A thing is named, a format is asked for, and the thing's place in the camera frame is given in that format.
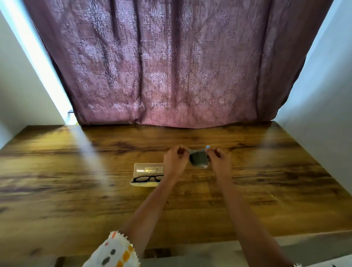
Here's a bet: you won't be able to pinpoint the person's right hand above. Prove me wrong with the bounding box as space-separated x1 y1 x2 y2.
206 147 233 181

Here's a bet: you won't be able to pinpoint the person's left forearm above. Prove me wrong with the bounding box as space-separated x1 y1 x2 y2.
119 173 182 257

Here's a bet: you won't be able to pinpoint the white patterned sleeve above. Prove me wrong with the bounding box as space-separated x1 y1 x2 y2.
82 231 141 267

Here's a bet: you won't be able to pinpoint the clear open glasses case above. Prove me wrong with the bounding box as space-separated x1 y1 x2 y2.
130 162 166 187

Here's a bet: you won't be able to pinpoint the grey cleaning cloth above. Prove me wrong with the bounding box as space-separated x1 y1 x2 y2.
189 147 210 169

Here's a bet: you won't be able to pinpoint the person's left hand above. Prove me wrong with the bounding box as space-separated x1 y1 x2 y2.
163 144 191 180

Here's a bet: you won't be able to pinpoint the purple patterned curtain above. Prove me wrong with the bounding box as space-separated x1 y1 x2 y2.
23 0 334 129

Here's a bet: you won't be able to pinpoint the black framed eyeglasses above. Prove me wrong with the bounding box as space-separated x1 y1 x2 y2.
132 175 164 184

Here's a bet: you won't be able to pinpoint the person's right forearm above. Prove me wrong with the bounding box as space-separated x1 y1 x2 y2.
215 174 294 267

